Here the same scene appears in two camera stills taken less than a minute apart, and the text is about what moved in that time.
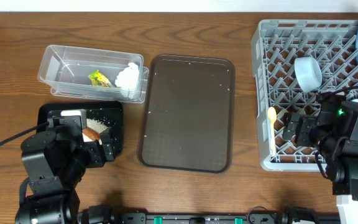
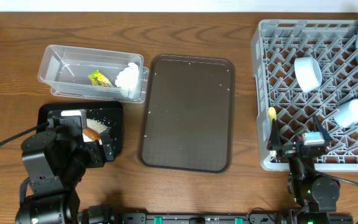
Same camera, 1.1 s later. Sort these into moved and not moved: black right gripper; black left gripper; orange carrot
Moved: black right gripper
Not moved: orange carrot; black left gripper
